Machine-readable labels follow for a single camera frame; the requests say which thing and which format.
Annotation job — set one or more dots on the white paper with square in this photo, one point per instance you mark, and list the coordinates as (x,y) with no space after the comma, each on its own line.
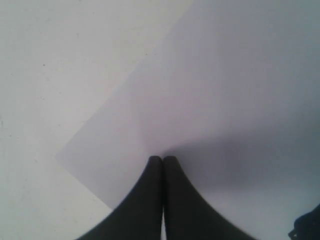
(233,91)

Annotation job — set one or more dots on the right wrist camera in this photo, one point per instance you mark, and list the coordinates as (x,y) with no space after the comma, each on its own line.
(307,226)

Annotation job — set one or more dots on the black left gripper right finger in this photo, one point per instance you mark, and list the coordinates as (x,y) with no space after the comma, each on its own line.
(187,215)

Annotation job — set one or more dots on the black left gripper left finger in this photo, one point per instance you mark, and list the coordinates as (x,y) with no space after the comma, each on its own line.
(139,215)

